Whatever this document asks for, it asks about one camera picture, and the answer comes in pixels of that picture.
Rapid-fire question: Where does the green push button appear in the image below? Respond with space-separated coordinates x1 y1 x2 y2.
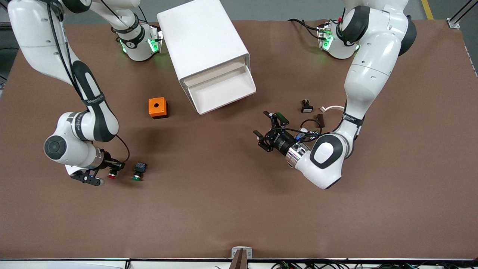
132 161 149 182

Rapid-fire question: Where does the cream plastic drawer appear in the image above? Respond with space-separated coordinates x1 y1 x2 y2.
183 62 246 87
186 62 257 115

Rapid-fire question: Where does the black base power cable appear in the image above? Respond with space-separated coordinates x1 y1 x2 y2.
288 19 322 40

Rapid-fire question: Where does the aluminium frame profile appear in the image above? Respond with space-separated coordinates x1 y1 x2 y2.
447 0 478 30

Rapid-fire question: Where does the grey bracket with post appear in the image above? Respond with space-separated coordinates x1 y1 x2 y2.
230 247 253 269

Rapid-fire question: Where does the white drawer cabinet housing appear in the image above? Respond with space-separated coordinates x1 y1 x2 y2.
157 0 252 112

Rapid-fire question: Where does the orange button enclosure box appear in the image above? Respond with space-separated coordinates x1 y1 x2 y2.
148 97 169 119

